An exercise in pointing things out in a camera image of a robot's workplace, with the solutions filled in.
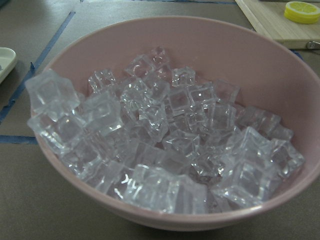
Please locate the lemon slice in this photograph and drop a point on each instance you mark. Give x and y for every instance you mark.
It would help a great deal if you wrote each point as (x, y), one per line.
(302, 12)

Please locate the cream bear tray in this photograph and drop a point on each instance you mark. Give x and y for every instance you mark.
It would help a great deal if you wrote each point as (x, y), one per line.
(8, 60)

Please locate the clear ice cubes pile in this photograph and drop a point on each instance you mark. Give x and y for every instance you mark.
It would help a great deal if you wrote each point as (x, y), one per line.
(163, 139)

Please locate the wooden cutting board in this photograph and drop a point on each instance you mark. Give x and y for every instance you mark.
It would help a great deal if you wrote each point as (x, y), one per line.
(267, 18)

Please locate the pink bowl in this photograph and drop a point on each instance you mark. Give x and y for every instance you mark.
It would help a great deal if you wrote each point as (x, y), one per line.
(269, 76)

